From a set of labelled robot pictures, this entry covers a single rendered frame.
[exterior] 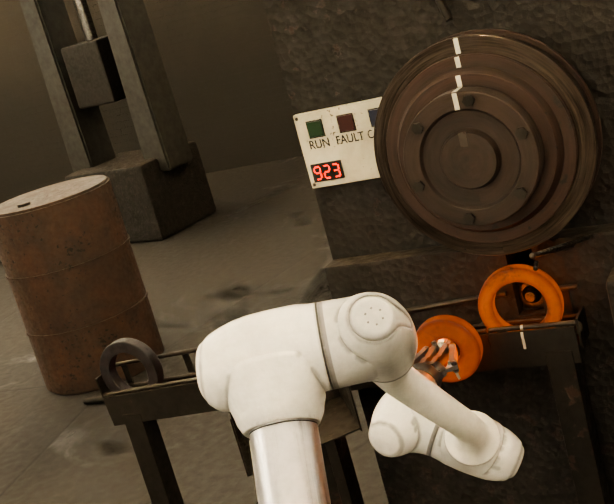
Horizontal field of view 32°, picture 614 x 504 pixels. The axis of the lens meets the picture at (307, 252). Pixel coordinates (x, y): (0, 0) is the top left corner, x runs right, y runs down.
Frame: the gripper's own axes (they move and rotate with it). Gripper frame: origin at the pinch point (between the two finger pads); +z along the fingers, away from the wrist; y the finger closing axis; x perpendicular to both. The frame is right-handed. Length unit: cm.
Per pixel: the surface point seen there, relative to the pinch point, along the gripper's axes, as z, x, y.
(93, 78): 420, 31, -379
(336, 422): -16.4, -9.2, -23.6
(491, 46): 7, 60, 24
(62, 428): 108, -73, -225
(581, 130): 6, 40, 38
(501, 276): 5.6, 11.3, 14.1
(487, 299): 5.1, 6.5, 9.9
